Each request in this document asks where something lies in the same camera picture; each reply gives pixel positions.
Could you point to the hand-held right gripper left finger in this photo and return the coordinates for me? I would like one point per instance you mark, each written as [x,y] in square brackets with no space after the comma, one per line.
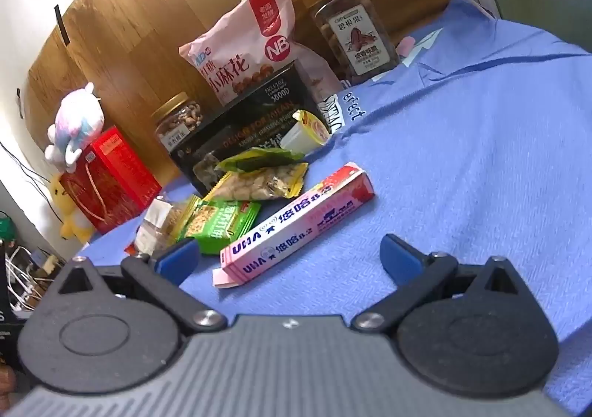
[178,259]

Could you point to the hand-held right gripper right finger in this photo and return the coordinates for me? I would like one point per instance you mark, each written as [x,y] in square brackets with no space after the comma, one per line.
[400,259]

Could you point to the clear snack packet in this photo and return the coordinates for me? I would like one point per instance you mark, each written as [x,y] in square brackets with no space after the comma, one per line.
[157,222]

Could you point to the green pea snack packet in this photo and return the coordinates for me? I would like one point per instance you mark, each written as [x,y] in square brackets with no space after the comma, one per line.
[217,225]

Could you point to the red gift box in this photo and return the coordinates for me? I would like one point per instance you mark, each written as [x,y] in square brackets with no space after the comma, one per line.
[111,176]

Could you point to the yellow green nut packet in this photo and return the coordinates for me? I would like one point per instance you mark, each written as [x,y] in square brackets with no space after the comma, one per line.
[254,181]

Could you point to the long pink candy box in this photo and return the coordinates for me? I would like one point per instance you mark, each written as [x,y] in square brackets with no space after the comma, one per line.
[296,222]

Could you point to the blue printed bed sheet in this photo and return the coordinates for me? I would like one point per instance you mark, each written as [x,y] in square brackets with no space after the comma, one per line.
[462,167]

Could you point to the yellow plush toy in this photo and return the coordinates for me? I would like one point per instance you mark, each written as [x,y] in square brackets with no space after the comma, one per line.
[69,213]

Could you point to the small nut jar gold lid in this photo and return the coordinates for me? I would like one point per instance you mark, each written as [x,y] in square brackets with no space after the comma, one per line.
[178,125]

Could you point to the large black printed box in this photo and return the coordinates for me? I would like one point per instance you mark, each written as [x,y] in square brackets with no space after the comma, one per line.
[249,121]

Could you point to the small yellow lid cup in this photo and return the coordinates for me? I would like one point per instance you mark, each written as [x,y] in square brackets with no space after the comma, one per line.
[305,130]

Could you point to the white pink plush toy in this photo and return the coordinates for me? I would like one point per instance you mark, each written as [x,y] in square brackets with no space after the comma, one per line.
[76,125]

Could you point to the green plastic object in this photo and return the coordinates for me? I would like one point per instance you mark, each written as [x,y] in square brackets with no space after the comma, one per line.
[5,227]

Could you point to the pink snack bag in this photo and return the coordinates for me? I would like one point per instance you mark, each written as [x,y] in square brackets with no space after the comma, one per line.
[240,56]

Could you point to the tall nut jar gold lid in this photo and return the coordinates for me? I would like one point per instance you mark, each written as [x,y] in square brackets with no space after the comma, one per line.
[356,37]

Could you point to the wooden headboard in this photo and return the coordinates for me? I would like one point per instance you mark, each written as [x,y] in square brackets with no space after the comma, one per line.
[138,28]

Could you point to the black tape strip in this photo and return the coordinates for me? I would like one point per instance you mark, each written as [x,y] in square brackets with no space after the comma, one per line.
[61,24]

